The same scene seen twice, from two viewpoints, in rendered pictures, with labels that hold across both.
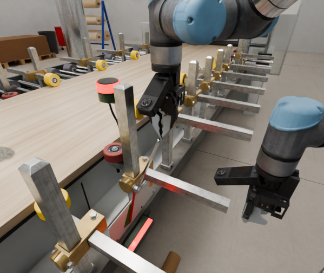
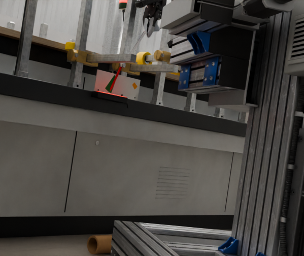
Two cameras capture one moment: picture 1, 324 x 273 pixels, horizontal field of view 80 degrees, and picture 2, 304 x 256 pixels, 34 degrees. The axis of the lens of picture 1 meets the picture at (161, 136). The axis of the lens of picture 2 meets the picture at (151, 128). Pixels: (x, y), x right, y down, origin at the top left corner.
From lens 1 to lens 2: 2.03 m
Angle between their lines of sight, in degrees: 38
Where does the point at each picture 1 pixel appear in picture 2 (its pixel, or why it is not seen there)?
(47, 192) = (87, 7)
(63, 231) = (82, 34)
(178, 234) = not seen: hidden behind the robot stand
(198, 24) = not seen: outside the picture
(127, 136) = (127, 27)
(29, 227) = (49, 70)
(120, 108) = (128, 9)
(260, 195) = not seen: hidden behind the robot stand
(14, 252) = (37, 76)
